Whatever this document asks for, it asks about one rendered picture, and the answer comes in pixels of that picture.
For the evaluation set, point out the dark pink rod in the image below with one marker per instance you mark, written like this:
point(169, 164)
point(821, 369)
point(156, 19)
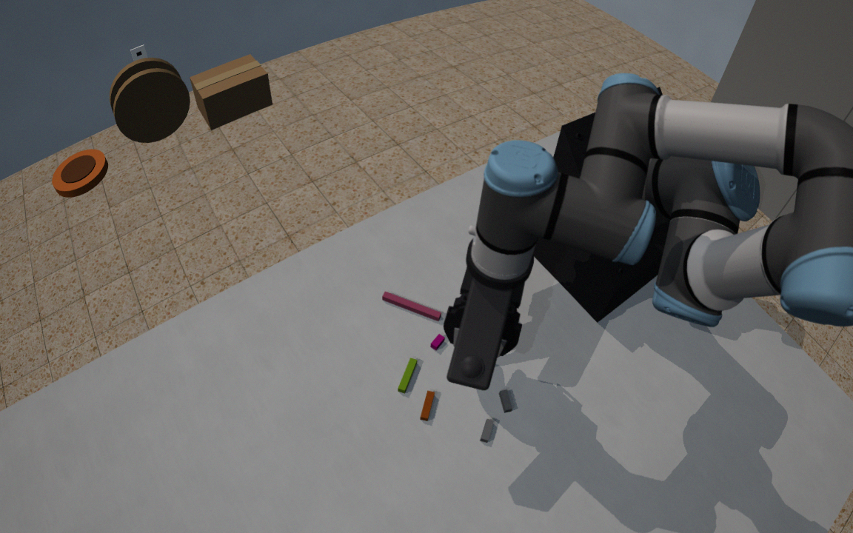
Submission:
point(411, 306)

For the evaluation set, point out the dark grey rod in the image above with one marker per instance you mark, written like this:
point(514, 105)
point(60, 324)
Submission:
point(506, 403)
point(487, 430)

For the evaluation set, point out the lime green rod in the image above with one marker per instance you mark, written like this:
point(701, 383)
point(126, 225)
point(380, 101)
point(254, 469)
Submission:
point(407, 375)

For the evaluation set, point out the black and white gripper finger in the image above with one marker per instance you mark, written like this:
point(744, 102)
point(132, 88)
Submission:
point(510, 342)
point(450, 327)

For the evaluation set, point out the orange rod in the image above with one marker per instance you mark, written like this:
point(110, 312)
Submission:
point(427, 405)

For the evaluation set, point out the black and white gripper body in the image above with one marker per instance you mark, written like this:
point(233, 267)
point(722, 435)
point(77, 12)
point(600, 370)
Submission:
point(473, 272)

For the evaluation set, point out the small magenta block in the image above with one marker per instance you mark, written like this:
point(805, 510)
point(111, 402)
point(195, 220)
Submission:
point(437, 342)

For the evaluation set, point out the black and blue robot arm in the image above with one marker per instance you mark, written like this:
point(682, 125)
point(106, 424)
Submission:
point(806, 256)

